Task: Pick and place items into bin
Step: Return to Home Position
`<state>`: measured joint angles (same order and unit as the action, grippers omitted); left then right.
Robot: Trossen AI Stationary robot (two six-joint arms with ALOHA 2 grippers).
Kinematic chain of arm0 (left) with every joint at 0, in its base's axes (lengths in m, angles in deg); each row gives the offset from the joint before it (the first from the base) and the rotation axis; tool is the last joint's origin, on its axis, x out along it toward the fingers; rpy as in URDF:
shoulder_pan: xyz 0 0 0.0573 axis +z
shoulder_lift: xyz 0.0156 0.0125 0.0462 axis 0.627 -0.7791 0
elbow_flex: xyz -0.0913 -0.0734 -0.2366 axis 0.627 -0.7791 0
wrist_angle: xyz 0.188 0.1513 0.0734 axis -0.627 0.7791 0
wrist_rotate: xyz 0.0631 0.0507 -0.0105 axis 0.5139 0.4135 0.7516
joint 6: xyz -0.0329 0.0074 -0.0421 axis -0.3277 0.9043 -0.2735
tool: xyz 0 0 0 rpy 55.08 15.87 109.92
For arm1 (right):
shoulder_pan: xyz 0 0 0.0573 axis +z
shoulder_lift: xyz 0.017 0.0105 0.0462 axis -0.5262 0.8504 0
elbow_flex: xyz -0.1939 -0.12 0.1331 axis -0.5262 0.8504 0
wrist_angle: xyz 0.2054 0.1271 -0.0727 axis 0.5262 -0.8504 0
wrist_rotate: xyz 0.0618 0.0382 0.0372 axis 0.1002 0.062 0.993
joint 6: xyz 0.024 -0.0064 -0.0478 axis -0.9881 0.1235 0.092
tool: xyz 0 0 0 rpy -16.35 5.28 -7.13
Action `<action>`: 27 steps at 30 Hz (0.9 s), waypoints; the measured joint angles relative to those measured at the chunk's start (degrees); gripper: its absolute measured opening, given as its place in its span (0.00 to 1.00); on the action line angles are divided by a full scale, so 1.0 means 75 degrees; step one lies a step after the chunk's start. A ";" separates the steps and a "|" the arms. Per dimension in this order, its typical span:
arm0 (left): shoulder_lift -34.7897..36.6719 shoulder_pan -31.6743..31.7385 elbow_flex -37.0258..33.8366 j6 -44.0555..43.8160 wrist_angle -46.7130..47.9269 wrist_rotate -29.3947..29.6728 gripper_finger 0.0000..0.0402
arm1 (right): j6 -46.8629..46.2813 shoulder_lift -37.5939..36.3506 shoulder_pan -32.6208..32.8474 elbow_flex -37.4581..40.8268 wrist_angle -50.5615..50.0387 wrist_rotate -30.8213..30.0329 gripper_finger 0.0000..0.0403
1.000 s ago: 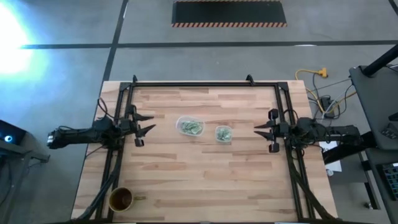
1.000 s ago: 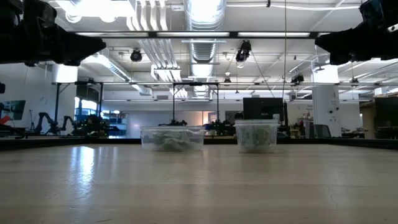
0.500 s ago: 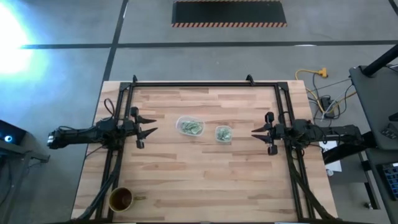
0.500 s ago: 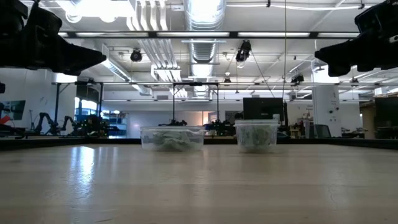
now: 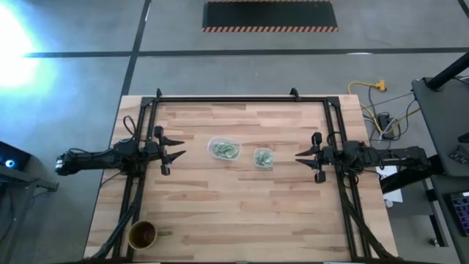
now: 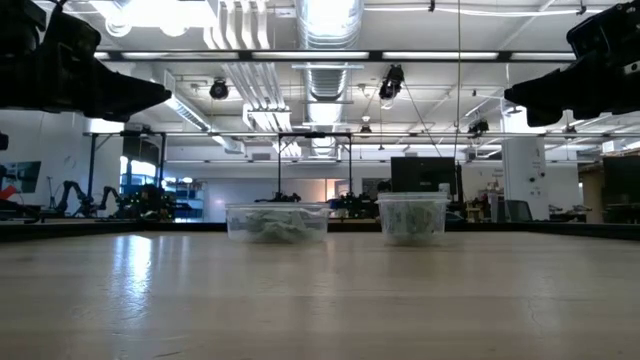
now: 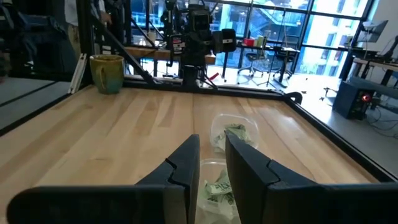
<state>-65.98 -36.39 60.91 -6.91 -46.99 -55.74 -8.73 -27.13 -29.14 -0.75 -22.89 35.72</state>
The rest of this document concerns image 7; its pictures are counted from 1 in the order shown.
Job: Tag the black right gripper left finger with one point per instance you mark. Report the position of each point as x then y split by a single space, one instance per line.
180 186

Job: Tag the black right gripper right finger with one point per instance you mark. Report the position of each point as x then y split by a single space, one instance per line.
248 180

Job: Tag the pale green printed packet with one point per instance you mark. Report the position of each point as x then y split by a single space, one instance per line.
217 207
220 143
239 130
223 175
217 187

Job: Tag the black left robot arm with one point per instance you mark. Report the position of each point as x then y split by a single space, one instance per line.
192 46

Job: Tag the tall clear plastic container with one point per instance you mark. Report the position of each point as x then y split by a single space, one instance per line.
211 165

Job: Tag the wide clear plastic container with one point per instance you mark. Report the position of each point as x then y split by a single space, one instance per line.
247 121

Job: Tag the black office chair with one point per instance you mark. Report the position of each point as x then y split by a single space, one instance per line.
253 57

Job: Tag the black computer box red light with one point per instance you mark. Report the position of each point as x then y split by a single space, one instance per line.
348 99

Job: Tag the green brown ceramic mug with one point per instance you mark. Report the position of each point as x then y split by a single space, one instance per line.
107 77

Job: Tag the wooden background table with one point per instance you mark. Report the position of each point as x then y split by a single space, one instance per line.
149 53

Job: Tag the green cup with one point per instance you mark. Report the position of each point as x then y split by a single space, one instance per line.
260 41

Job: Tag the white aluminium bar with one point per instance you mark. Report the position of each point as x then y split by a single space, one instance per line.
77 73

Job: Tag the black computer monitor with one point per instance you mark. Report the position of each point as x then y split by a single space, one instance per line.
373 31

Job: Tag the person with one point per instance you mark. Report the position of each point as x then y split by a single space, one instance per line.
73 18

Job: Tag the black aluminium table frame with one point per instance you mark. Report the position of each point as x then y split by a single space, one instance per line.
248 91

